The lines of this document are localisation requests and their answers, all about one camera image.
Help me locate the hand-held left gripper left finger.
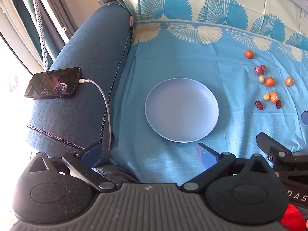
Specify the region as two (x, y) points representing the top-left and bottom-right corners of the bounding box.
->
(29, 142), (118, 193)

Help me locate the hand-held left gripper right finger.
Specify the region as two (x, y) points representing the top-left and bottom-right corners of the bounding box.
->
(181, 143), (275, 193)

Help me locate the light blue round plate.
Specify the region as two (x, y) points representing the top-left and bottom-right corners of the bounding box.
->
(145, 77), (219, 143)

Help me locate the person's grey trouser leg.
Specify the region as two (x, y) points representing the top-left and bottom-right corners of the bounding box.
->
(93, 164), (140, 187)

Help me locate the red cloth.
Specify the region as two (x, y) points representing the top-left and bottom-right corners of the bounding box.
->
(280, 203), (307, 231)

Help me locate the black smartphone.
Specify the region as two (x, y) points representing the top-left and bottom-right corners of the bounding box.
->
(25, 67), (83, 100)

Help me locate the blue sofa armrest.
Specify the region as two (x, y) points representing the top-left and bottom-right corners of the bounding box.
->
(24, 0), (135, 171)

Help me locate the blue fan-print bed sheet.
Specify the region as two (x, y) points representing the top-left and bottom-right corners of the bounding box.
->
(108, 0), (308, 186)

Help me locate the teal curtain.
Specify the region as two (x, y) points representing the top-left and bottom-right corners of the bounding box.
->
(8, 0), (77, 70)

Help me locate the white charging cable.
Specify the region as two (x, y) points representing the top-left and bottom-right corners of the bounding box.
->
(80, 78), (112, 151)

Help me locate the white perforated rail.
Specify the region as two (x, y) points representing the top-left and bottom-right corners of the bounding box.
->
(32, 0), (49, 70)

